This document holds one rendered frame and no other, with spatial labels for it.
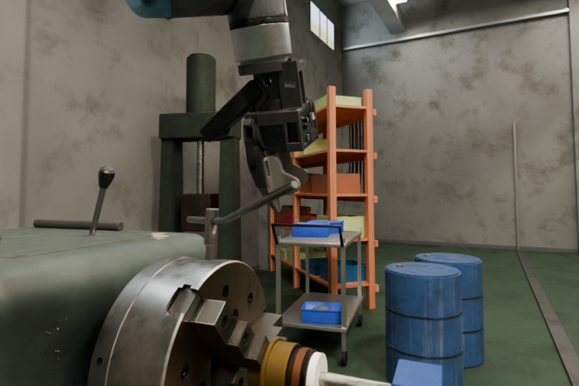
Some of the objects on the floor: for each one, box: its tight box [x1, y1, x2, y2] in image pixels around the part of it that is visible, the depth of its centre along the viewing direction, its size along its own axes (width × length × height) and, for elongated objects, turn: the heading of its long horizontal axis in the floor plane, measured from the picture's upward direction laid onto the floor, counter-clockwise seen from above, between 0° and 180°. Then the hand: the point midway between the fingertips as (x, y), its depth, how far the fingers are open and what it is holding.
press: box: [159, 53, 241, 261], centre depth 435 cm, size 74×92×285 cm
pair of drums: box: [384, 252, 485, 386], centre depth 300 cm, size 66×108×80 cm
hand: (272, 203), depth 58 cm, fingers closed
